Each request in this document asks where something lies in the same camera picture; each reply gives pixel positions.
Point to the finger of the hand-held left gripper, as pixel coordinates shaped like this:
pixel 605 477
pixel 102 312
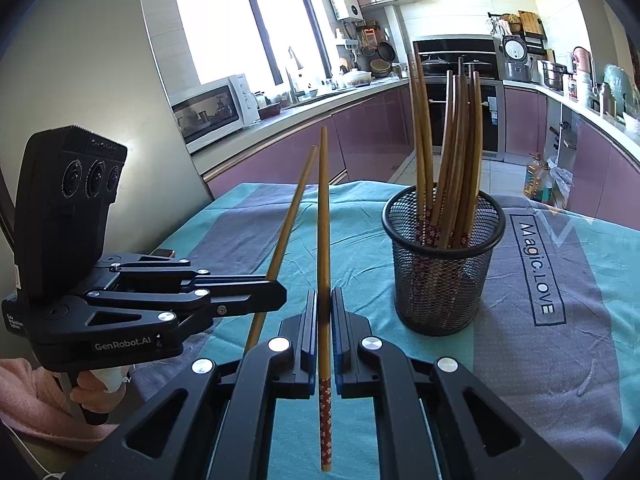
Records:
pixel 230 280
pixel 245 297

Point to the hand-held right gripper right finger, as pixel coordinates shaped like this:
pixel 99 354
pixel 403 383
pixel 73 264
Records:
pixel 341 360

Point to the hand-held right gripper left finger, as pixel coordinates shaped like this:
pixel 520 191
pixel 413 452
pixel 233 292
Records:
pixel 312 345

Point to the red-patterned wooden chopstick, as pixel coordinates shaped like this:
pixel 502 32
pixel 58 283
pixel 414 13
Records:
pixel 324 260
pixel 290 215

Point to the black mesh utensil holder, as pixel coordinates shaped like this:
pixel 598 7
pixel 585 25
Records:
pixel 440 285

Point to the bundle of wooden chopsticks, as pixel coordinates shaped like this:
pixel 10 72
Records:
pixel 450 170

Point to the person's left forearm pink sleeve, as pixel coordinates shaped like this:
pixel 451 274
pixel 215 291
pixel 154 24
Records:
pixel 30 400

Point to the person's left hand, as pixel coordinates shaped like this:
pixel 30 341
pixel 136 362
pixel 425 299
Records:
pixel 92 391

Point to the white microwave oven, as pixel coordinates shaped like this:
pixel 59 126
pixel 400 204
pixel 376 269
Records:
pixel 210 115

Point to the dark bowl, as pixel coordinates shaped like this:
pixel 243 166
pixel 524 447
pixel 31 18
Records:
pixel 269 111

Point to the purple base cabinets with sink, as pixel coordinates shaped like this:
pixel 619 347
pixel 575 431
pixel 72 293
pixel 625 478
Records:
pixel 360 140

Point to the teal grey printed cloth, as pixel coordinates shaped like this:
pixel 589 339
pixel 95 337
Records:
pixel 550 385

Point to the chrome kitchen faucet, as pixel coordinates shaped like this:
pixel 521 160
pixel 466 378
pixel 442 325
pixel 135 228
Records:
pixel 294 75

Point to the white serving dish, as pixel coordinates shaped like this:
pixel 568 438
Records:
pixel 357 77

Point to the kitchen window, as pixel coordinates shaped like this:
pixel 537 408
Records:
pixel 215 25

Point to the hanging black frying pan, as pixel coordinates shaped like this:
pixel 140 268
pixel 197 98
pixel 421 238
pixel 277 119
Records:
pixel 385 51

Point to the black built-in oven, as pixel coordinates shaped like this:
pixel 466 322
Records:
pixel 492 125

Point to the black cooking pot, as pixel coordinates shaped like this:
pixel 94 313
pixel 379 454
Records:
pixel 434 65
pixel 482 66

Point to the black integrated stove hood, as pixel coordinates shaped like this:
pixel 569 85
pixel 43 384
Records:
pixel 450 46

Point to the silver rice cooker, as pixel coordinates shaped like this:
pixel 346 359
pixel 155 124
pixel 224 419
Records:
pixel 516 57

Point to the stainless steel stock pot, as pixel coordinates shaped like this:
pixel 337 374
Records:
pixel 552 74

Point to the pink kettle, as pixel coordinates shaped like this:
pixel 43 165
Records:
pixel 582 59

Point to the wooden cutting board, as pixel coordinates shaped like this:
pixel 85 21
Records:
pixel 528 22

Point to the teal plastic bag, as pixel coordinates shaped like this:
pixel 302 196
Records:
pixel 620 85

